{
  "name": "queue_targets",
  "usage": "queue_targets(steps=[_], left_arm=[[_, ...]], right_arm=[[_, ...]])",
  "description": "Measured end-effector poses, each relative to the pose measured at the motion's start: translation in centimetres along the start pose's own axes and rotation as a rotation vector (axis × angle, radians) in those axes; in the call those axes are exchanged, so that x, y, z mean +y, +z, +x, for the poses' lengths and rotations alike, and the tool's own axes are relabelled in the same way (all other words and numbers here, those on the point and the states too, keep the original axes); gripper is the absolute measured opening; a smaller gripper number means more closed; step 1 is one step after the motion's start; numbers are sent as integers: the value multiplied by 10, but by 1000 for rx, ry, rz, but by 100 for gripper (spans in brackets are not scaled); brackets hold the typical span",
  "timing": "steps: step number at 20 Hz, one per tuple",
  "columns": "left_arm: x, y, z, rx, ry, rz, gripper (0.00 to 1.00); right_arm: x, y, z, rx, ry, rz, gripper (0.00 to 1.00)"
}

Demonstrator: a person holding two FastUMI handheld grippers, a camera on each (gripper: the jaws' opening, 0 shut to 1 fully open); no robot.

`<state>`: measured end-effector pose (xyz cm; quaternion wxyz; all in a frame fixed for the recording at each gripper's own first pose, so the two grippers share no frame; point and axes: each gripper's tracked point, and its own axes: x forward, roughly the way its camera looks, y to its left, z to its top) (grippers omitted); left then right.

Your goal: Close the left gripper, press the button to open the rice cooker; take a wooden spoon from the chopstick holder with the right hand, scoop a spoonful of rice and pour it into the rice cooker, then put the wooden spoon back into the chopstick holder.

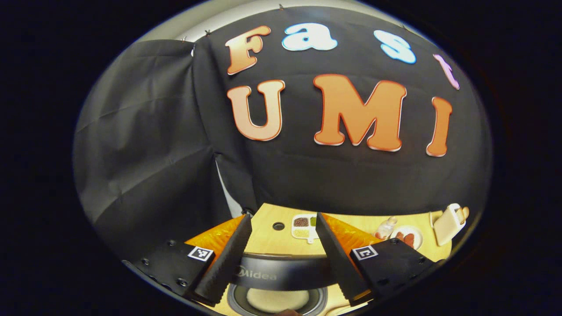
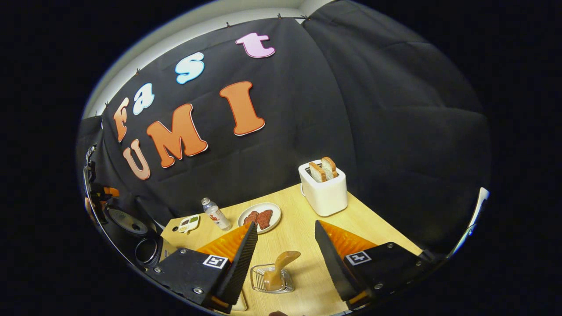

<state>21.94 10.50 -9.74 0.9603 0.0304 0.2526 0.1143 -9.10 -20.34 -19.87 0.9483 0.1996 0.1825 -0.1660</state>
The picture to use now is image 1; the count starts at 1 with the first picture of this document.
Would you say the dark grey rice cooker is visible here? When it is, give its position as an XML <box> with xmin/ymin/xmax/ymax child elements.
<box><xmin>227</xmin><ymin>252</ymin><xmax>348</xmax><ymax>316</ymax></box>

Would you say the white rice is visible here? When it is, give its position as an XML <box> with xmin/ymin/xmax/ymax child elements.
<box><xmin>246</xmin><ymin>287</ymin><xmax>310</xmax><ymax>314</ymax></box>

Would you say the clear drink bottle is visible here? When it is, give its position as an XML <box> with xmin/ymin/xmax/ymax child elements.
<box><xmin>375</xmin><ymin>216</ymin><xmax>398</xmax><ymax>241</ymax></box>

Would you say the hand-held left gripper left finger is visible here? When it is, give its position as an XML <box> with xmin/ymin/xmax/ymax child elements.
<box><xmin>122</xmin><ymin>213</ymin><xmax>254</xmax><ymax>308</ymax></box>

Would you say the white divided bean dish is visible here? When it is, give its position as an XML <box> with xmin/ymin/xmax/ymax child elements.
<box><xmin>291</xmin><ymin>214</ymin><xmax>319</xmax><ymax>244</ymax></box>

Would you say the white toaster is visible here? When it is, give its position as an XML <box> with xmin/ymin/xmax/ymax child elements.
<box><xmin>432</xmin><ymin>203</ymin><xmax>466</xmax><ymax>247</ymax></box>

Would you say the white plate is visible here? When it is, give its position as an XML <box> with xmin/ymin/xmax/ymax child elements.
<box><xmin>389</xmin><ymin>226</ymin><xmax>423</xmax><ymax>251</ymax></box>

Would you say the black backdrop cloth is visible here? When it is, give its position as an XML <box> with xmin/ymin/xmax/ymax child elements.
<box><xmin>72</xmin><ymin>5</ymin><xmax>493</xmax><ymax>260</ymax></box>

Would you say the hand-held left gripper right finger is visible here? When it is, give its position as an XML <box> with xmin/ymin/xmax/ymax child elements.
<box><xmin>315</xmin><ymin>212</ymin><xmax>446</xmax><ymax>308</ymax></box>

